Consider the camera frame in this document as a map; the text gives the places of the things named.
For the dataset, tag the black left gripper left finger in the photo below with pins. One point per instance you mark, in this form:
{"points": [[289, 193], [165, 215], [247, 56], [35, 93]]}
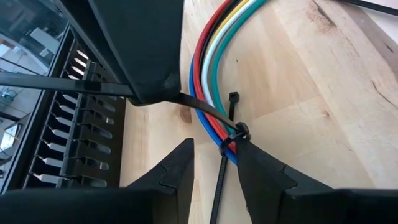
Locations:
{"points": [[124, 205]]}

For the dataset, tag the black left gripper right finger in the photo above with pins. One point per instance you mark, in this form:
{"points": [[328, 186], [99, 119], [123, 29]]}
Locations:
{"points": [[311, 205]]}

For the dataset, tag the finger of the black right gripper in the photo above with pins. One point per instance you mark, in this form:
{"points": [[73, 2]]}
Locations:
{"points": [[146, 46]]}

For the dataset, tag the black zip tie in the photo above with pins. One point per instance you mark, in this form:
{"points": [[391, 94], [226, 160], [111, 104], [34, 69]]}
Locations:
{"points": [[219, 186], [62, 84]]}

